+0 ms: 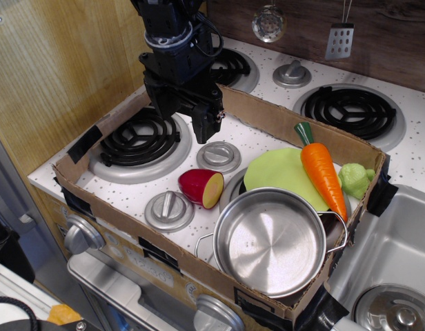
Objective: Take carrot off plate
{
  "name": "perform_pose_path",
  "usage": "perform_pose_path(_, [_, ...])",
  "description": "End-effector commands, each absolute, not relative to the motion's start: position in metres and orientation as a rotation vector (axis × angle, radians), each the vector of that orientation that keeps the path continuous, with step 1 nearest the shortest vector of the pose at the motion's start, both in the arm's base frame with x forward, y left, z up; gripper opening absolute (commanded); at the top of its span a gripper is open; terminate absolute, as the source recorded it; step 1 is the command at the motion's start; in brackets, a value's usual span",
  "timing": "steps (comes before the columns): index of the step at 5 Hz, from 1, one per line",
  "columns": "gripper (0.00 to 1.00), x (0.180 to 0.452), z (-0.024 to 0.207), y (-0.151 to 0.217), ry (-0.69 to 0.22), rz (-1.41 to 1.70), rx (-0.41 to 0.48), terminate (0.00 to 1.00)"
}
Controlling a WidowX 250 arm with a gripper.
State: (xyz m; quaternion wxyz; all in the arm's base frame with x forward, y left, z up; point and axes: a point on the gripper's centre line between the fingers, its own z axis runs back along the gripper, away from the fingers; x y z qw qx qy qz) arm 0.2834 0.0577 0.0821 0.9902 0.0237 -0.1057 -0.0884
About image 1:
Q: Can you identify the silver stovetop knob upper centre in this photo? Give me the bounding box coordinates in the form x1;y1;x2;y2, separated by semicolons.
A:
197;141;241;174

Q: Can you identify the orange toy carrot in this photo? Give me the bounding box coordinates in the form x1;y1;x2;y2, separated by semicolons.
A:
294;122;348;222

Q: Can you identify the silver stovetop knob lower centre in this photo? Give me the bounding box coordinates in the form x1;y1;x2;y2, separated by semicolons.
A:
144;191;195;232

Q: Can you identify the silver oven door handle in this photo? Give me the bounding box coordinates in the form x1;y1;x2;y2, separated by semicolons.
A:
68;252;195;330

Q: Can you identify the orange object lower left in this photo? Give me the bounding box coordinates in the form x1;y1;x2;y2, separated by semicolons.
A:
47;304;81;325

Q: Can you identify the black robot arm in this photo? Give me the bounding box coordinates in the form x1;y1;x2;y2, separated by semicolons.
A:
132;1;224;144

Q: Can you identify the stainless steel pot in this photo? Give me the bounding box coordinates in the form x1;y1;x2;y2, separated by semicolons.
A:
210;187;348;299

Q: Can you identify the brown cardboard fence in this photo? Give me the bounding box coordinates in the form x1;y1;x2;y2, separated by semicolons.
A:
52;82;399;328

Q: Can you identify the black cable lower left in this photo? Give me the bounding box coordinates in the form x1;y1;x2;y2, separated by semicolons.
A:
0;295;39;331

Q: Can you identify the green toy lettuce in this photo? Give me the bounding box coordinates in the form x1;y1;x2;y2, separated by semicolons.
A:
338;163;375;200

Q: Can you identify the silver oven knob left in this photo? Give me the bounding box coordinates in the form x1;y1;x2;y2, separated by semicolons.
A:
64;214;105;255

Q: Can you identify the silver stovetop knob back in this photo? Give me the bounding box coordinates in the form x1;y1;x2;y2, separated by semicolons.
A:
273;60;312;88

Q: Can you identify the silver sink basin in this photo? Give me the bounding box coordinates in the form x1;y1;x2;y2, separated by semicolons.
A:
329;185;425;330

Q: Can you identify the back right black burner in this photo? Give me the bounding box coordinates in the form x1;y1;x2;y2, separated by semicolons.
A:
293;83;406;152

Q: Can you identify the back left black burner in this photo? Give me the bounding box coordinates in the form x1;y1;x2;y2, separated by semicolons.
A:
210;48;259;94

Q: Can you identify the hanging metal strainer ladle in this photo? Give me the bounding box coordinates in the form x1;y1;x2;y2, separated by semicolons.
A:
252;1;287;43

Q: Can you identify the silver sink drain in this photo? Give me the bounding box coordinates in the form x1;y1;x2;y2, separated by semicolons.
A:
352;284;425;330

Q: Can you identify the light green plastic plate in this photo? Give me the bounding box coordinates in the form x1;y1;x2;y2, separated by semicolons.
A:
244;148;330;211

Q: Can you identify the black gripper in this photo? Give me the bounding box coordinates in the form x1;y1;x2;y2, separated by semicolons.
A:
139;32;223;144

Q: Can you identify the silver stovetop knob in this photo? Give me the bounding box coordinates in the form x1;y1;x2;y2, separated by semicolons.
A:
197;141;241;174
144;191;195;232
273;60;312;88

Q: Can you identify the silver oven knob right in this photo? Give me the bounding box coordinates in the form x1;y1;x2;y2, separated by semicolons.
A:
193;294;245;331

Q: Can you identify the front left black burner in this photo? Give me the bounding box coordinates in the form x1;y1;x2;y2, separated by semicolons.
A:
89;106;192;185

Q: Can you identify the hanging metal slotted spatula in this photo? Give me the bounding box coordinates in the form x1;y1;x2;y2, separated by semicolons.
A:
325;1;355;61

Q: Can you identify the silver oven knob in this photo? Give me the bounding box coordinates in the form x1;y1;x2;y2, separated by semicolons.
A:
193;294;245;331
64;214;105;255

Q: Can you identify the red toy fruit half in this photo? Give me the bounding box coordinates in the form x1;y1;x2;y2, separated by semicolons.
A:
178;169;224;210

